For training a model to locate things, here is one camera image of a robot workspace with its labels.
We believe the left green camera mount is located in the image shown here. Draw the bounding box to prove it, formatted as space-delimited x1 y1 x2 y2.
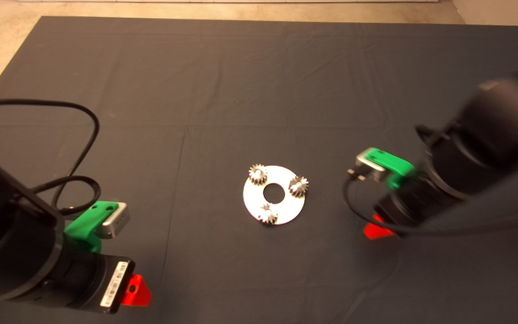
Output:
63 201 120 254

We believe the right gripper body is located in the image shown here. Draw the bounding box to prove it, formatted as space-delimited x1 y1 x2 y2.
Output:
373 178 455 235

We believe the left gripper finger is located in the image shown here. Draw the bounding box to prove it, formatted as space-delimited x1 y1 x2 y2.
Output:
121 274 152 308

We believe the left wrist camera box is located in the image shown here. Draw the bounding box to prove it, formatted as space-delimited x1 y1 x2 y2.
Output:
101 202 130 239

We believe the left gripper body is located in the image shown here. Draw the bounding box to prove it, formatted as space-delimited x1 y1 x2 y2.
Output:
84 255 136 315

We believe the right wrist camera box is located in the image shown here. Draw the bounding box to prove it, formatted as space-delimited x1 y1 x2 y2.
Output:
355 153 389 183

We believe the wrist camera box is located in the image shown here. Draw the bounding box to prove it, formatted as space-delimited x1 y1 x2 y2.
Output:
101 202 130 239
355 153 389 183

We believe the right green camera mount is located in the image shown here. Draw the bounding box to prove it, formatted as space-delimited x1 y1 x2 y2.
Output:
364 148 418 190

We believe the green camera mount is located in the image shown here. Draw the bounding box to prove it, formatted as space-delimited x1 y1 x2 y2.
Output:
364 148 418 190
63 201 120 254

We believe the round metal carrier plate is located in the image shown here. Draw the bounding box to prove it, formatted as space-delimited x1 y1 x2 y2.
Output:
242 165 306 225

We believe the dark grey table cloth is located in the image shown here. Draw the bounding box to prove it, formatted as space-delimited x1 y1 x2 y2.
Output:
0 17 518 324

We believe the thin left arm cable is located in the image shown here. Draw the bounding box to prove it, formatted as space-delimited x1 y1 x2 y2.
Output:
0 99 100 212

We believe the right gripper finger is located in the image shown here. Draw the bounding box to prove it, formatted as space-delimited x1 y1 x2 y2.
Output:
363 213 395 240

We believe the steel planetary gear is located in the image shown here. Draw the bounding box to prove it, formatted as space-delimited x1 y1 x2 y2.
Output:
248 164 268 185
289 175 310 198
259 203 279 225

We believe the black braided cable loop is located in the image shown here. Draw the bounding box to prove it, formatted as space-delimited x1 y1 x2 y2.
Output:
32 175 103 216

